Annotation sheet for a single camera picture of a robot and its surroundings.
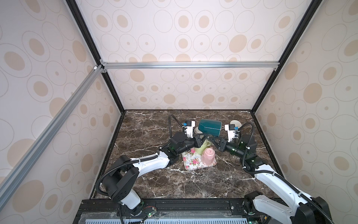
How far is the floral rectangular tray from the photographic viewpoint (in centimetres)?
89

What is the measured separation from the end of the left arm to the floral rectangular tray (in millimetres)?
229

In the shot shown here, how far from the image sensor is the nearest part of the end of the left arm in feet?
2.02
